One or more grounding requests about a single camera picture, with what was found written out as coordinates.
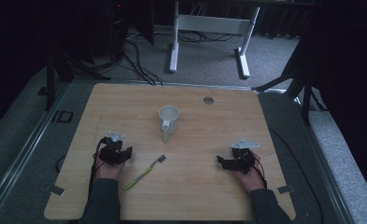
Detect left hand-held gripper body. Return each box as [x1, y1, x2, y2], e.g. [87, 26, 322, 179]
[98, 130, 130, 166]

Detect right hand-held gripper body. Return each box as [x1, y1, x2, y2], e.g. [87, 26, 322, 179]
[230, 139, 261, 175]

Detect person's left hand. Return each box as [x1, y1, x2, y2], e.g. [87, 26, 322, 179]
[92, 151, 126, 182]

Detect person's right hand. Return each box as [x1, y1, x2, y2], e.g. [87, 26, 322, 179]
[233, 150, 267, 194]

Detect green toothbrush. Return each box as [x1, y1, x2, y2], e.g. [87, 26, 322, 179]
[122, 154, 167, 192]

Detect white cup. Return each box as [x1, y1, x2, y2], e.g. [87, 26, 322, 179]
[158, 105, 181, 144]

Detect grey tape strip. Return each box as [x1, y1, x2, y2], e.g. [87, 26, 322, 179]
[276, 185, 296, 195]
[44, 184, 66, 197]

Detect black metal stand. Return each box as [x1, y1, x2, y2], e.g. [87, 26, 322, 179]
[37, 46, 111, 112]
[251, 36, 329, 127]

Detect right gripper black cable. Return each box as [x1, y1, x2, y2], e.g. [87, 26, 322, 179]
[251, 154, 269, 189]

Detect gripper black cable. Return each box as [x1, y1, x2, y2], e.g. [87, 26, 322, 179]
[87, 137, 108, 200]
[251, 154, 269, 189]

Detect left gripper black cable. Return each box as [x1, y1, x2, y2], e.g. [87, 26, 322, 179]
[87, 137, 108, 200]

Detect long black floor cable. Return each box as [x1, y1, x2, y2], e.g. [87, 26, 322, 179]
[268, 128, 325, 224]

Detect bundle of black floor cables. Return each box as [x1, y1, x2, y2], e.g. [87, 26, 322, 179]
[92, 29, 235, 87]

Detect metal floor rail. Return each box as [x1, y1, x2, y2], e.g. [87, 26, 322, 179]
[292, 94, 357, 224]
[0, 81, 72, 216]

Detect white desk frame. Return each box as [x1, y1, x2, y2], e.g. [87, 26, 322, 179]
[168, 0, 261, 79]

